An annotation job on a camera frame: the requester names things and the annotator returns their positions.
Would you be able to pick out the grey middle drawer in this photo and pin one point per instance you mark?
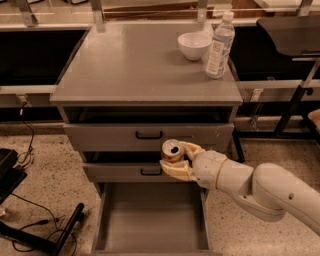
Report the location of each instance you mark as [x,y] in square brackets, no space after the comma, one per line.
[123,172]

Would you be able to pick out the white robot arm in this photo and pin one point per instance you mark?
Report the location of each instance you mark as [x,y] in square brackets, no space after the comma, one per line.
[267,191]

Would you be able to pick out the black drawer handle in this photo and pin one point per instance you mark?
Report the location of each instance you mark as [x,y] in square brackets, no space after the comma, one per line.
[143,136]
[151,172]

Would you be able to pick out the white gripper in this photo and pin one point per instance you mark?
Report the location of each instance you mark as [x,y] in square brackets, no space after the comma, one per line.
[207,168]

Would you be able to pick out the grey bottom drawer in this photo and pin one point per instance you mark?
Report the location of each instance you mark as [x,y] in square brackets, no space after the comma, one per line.
[152,219]

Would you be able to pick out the black middle drawer handle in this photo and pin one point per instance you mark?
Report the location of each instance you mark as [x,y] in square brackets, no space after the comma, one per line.
[151,172]

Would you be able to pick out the white ceramic bowl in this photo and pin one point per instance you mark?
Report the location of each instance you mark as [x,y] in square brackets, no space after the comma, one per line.
[194,45]

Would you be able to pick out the grey drawer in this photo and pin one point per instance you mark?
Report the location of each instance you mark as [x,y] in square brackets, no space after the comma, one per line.
[121,137]
[152,219]
[123,172]

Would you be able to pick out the black chair right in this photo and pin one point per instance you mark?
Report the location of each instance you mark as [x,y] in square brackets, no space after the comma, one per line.
[275,63]

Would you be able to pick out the orange soda can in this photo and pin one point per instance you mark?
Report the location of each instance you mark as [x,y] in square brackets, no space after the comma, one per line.
[172,151]

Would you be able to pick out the grey top drawer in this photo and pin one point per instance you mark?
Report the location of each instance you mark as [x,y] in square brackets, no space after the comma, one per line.
[121,137]

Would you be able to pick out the black top drawer handle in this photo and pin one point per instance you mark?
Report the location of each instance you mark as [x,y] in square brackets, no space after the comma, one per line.
[143,136]

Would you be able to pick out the grey drawer cabinet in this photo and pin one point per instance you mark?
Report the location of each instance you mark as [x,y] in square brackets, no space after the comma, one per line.
[135,73]

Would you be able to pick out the clear plastic water bottle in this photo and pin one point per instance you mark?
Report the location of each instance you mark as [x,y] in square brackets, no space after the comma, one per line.
[222,40]

